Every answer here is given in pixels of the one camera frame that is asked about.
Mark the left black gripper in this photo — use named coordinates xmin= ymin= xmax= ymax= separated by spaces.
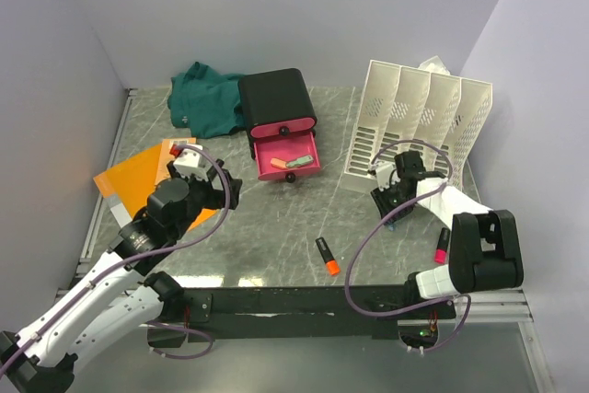
xmin=167 ymin=160 xmax=241 ymax=240

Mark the orange book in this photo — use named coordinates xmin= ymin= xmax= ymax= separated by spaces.
xmin=154 ymin=137 xmax=197 ymax=185

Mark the pink highlighter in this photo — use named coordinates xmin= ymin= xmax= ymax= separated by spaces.
xmin=434 ymin=227 xmax=451 ymax=264

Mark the salmon clear highlighter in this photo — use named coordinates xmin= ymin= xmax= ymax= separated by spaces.
xmin=271 ymin=157 xmax=289 ymax=170

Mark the green highlighter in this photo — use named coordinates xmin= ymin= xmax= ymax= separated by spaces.
xmin=285 ymin=155 xmax=315 ymax=168

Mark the orange highlighter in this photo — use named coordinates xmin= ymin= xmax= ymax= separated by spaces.
xmin=315 ymin=237 xmax=341 ymax=276

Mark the black drawer organizer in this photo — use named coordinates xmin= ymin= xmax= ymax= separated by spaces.
xmin=238 ymin=68 xmax=318 ymax=159

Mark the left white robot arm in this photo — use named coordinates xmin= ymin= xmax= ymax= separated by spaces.
xmin=1 ymin=160 xmax=243 ymax=392

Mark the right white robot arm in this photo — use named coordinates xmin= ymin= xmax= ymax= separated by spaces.
xmin=369 ymin=150 xmax=524 ymax=318

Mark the orange folder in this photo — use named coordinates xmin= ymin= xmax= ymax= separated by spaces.
xmin=92 ymin=143 xmax=220 ymax=233

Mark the white file rack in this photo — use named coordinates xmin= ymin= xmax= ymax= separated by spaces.
xmin=341 ymin=60 xmax=493 ymax=193

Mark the green cloth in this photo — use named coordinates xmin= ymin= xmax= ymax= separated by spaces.
xmin=167 ymin=63 xmax=245 ymax=139

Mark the white crumpled paper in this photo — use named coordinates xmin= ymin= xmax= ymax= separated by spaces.
xmin=418 ymin=55 xmax=451 ymax=75

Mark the black base beam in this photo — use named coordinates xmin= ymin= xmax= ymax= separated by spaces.
xmin=156 ymin=286 xmax=456 ymax=340

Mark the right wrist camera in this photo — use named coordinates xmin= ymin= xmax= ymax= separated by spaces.
xmin=369 ymin=161 xmax=396 ymax=191

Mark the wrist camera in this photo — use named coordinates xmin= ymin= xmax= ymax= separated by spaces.
xmin=369 ymin=161 xmax=396 ymax=191
xmin=167 ymin=144 xmax=208 ymax=181

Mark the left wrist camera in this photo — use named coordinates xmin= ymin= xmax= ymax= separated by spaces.
xmin=167 ymin=144 xmax=208 ymax=181

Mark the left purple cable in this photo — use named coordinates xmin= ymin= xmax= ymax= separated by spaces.
xmin=0 ymin=144 xmax=234 ymax=376

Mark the aluminium rail frame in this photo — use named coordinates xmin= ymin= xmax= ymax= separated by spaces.
xmin=73 ymin=87 xmax=537 ymax=375

